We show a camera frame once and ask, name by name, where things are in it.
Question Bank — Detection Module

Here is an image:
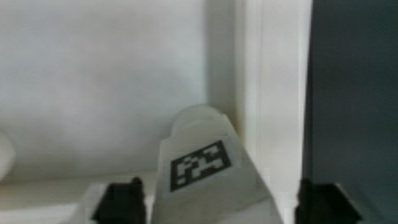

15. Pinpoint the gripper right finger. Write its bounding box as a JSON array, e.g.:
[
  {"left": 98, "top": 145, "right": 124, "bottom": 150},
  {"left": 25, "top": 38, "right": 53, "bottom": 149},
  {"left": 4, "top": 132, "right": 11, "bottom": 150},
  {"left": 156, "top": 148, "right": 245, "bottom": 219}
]
[{"left": 295, "top": 179, "right": 363, "bottom": 224}]

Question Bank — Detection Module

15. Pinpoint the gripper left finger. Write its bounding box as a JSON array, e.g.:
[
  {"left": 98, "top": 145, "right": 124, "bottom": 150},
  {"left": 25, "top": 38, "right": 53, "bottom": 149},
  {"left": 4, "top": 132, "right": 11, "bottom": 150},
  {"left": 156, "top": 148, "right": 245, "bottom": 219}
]
[{"left": 92, "top": 177, "right": 146, "bottom": 224}]

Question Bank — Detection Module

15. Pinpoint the white leg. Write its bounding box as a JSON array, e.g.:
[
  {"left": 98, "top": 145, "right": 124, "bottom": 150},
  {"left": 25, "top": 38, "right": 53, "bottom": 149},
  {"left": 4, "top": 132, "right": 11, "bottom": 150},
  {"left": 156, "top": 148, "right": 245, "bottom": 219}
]
[{"left": 151, "top": 105, "right": 283, "bottom": 224}]

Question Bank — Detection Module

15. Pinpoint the white square tabletop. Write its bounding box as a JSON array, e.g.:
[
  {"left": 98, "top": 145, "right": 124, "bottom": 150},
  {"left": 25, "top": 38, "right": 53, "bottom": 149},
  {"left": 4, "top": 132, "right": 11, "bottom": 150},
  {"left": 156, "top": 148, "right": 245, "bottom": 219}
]
[{"left": 0, "top": 0, "right": 311, "bottom": 216}]

